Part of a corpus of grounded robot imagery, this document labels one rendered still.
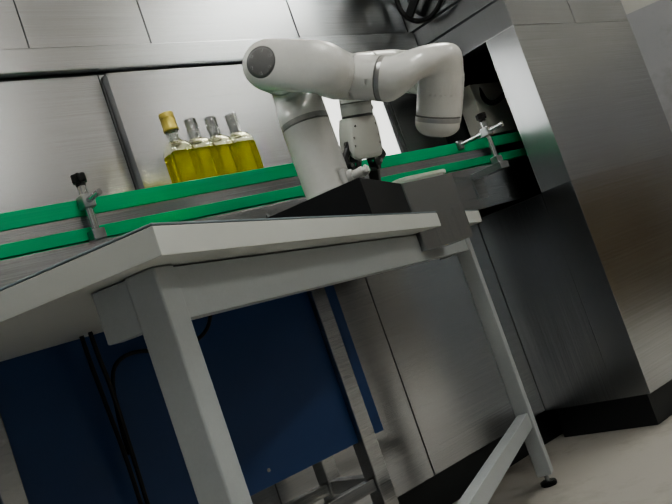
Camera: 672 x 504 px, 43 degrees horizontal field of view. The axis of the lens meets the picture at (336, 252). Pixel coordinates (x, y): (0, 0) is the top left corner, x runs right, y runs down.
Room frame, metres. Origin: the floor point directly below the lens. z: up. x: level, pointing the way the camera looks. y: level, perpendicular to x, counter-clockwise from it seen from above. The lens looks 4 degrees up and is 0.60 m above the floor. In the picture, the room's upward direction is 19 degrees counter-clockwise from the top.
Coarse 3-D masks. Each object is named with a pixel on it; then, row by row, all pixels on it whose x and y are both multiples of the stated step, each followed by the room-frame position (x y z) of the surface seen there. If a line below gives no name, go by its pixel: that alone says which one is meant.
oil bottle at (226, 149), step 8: (216, 136) 1.94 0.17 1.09; (224, 136) 1.95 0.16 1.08; (216, 144) 1.93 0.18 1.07; (224, 144) 1.94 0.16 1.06; (232, 144) 1.95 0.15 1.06; (224, 152) 1.93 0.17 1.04; (232, 152) 1.95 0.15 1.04; (224, 160) 1.93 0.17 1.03; (232, 160) 1.94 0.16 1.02; (224, 168) 1.93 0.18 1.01; (232, 168) 1.94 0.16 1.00; (240, 168) 1.95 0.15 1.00
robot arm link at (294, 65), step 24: (264, 48) 1.50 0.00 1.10; (288, 48) 1.49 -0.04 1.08; (312, 48) 1.48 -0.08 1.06; (336, 48) 1.48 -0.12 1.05; (264, 72) 1.51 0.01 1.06; (288, 72) 1.49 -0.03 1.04; (312, 72) 1.48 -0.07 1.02; (336, 72) 1.47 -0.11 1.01; (360, 72) 1.53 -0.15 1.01; (336, 96) 1.54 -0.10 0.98; (360, 96) 1.55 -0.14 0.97
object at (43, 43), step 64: (0, 0) 1.85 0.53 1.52; (64, 0) 1.95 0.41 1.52; (128, 0) 2.06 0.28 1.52; (192, 0) 2.19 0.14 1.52; (256, 0) 2.34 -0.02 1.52; (320, 0) 2.51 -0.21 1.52; (384, 0) 2.70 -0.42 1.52; (0, 64) 1.79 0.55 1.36; (64, 64) 1.89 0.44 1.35; (128, 64) 2.00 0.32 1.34; (192, 64) 2.13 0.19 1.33; (0, 128) 1.78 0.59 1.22; (64, 128) 1.88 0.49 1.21; (0, 192) 1.76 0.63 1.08; (64, 192) 1.85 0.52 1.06
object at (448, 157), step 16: (448, 144) 2.43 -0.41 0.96; (480, 144) 2.53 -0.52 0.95; (496, 144) 2.58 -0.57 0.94; (512, 144) 2.64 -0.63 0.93; (384, 160) 2.24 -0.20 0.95; (400, 160) 2.28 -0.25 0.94; (416, 160) 2.33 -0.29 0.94; (432, 160) 2.37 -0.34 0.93; (448, 160) 2.42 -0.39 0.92; (464, 160) 2.46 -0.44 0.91; (480, 160) 2.51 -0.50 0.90; (368, 176) 2.20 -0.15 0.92; (384, 176) 2.23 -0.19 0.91; (400, 176) 2.27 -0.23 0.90
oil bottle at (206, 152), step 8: (200, 136) 1.91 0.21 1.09; (192, 144) 1.89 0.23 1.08; (200, 144) 1.89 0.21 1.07; (208, 144) 1.91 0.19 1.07; (200, 152) 1.89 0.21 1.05; (208, 152) 1.90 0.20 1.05; (216, 152) 1.92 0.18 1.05; (200, 160) 1.88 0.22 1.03; (208, 160) 1.90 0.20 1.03; (216, 160) 1.91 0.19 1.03; (208, 168) 1.89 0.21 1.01; (216, 168) 1.91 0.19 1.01; (208, 176) 1.89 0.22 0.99
